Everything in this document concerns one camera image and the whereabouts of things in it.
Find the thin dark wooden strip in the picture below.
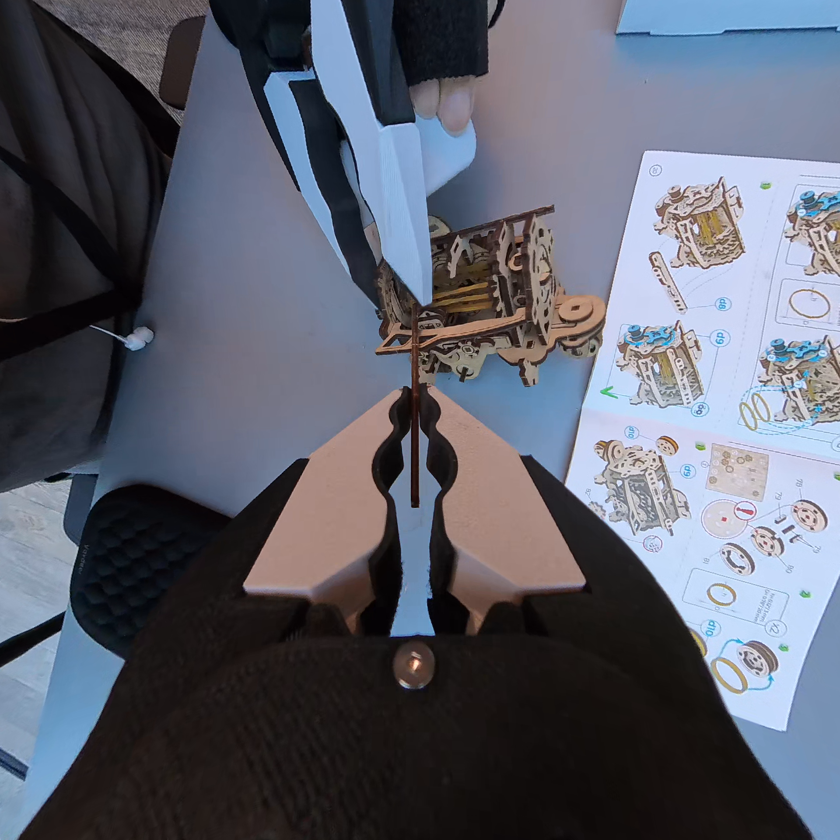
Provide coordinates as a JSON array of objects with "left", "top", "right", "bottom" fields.
[{"left": 409, "top": 303, "right": 423, "bottom": 509}]

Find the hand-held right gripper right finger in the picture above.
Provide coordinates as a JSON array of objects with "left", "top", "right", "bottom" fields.
[{"left": 419, "top": 385, "right": 588, "bottom": 636}]

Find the person's dark clothing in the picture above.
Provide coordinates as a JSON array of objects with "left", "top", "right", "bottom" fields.
[{"left": 0, "top": 0, "right": 182, "bottom": 494}]

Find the person's left hand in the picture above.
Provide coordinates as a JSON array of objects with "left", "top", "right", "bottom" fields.
[{"left": 411, "top": 73, "right": 476, "bottom": 137}]

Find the black mesh office chair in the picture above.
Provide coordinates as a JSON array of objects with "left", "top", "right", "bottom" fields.
[{"left": 0, "top": 476, "right": 232, "bottom": 667}]

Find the white cardboard box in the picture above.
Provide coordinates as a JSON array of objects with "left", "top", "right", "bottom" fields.
[{"left": 616, "top": 0, "right": 840, "bottom": 38}]

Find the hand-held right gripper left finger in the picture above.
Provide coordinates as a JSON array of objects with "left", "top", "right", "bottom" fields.
[{"left": 243, "top": 386, "right": 413, "bottom": 636}]

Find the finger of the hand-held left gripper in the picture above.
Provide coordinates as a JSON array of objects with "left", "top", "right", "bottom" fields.
[
  {"left": 261, "top": 67, "right": 389, "bottom": 311},
  {"left": 310, "top": 0, "right": 478, "bottom": 307}
]

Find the white earbud with cable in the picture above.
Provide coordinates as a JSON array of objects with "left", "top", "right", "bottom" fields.
[{"left": 91, "top": 324, "right": 156, "bottom": 353}]

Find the illustrated instruction booklet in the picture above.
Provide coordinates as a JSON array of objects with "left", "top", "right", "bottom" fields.
[{"left": 564, "top": 150, "right": 840, "bottom": 732}]

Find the wooden mechanical model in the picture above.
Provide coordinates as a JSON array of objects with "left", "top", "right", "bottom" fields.
[{"left": 374, "top": 205, "right": 606, "bottom": 388}]

